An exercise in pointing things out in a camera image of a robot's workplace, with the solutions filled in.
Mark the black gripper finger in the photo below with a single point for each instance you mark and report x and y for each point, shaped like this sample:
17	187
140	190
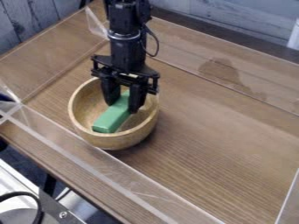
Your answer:
111	91
138	92

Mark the green rectangular block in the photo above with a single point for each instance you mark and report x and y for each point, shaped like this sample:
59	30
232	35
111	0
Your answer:
114	116

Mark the black metal bracket with screw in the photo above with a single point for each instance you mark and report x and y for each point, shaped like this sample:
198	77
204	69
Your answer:
55	213

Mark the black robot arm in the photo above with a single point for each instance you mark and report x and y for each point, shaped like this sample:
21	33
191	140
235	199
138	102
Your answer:
127	16

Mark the black table leg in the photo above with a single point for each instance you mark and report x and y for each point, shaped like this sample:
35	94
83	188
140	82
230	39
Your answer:
50	184

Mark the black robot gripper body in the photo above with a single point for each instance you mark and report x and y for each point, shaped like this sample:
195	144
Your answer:
124	65

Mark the blue object at left edge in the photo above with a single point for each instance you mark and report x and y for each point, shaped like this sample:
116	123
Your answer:
5	98

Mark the brown wooden bowl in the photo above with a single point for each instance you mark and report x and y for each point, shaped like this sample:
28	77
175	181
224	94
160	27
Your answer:
87	105

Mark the clear acrylic corner bracket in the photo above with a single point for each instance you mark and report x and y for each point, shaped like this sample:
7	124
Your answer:
96	27

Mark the clear acrylic front wall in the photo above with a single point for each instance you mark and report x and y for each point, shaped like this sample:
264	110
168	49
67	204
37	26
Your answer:
150	183

